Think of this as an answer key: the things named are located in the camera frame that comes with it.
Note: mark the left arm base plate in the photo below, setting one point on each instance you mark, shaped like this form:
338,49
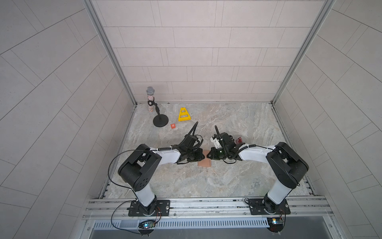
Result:
157,207

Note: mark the white vent grille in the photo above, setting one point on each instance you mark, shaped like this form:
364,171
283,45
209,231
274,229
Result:
212,223

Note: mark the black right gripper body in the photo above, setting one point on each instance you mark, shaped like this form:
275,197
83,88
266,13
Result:
219,154

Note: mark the left green circuit board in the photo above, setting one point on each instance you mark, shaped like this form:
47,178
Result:
146,227

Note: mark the right circuit board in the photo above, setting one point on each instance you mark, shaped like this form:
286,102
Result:
276,225

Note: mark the glass bottle with grey cap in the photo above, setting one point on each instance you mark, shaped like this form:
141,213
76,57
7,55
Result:
150,97

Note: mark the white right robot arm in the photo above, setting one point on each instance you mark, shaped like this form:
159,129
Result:
286,164

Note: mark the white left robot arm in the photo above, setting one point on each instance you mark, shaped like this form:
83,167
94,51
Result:
140,166

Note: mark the aluminium mounting rail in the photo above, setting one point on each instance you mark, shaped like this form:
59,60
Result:
230,207

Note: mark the black round-base stand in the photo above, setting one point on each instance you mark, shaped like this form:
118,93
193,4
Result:
160,120

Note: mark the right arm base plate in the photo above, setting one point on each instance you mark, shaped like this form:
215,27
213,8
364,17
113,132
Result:
267,207

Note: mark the yellow triangular stand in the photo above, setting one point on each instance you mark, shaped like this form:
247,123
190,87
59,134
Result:
184,115

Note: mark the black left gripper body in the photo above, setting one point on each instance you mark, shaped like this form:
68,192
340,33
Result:
193,156

